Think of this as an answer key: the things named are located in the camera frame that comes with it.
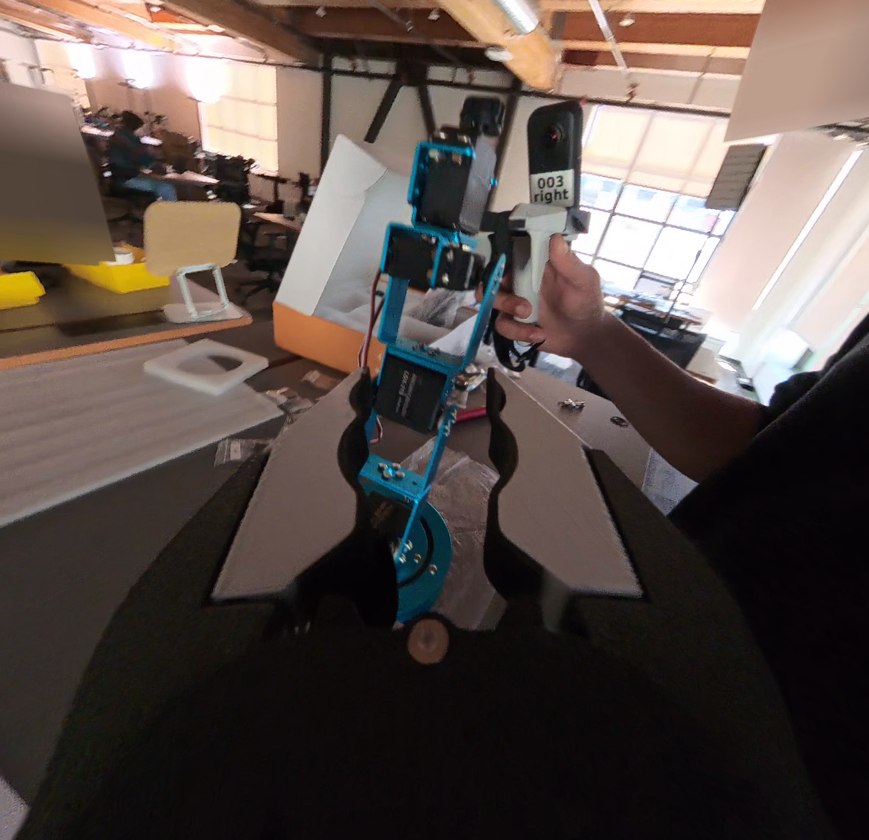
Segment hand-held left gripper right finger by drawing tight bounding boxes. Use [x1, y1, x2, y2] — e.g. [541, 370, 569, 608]
[483, 368, 645, 600]

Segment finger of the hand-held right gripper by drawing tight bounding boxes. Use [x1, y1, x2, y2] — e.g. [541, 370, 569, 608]
[462, 136, 501, 236]

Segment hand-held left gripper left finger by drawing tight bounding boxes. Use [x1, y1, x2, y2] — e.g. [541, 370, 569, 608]
[210, 368, 398, 607]

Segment orange white cardboard box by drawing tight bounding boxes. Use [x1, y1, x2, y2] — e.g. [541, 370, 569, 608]
[273, 134, 490, 376]

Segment blue toy robot arm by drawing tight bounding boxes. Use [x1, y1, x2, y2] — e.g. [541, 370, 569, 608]
[356, 97, 509, 627]

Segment person's right forearm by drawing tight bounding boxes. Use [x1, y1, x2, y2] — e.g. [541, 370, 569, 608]
[577, 311, 768, 481]

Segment background desk with equipment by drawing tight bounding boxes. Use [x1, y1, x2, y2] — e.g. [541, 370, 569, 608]
[604, 284, 721, 380]

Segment person's right hand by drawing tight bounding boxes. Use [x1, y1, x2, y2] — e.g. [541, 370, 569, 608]
[494, 236, 605, 359]

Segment pile of small screw bags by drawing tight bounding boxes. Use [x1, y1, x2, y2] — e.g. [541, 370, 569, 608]
[214, 368, 354, 468]

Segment clear plastic bag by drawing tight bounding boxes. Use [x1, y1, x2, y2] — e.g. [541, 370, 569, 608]
[401, 440, 506, 631]

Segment large window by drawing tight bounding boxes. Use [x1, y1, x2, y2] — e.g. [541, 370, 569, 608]
[199, 63, 279, 174]
[577, 104, 737, 298]

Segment white foam cutout block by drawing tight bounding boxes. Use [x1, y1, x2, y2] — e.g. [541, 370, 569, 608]
[143, 348, 269, 396]

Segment yellow plastic bin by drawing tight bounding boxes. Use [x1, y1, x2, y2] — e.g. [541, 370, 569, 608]
[0, 270, 47, 312]
[64, 243, 171, 294]

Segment wooden board on white stand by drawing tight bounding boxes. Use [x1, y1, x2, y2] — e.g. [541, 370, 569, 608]
[143, 201, 253, 324]

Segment black steel wall brace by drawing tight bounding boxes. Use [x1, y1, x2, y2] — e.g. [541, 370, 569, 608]
[319, 53, 524, 149]

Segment black wall panel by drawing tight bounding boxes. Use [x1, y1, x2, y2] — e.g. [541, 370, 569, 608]
[706, 144, 768, 210]

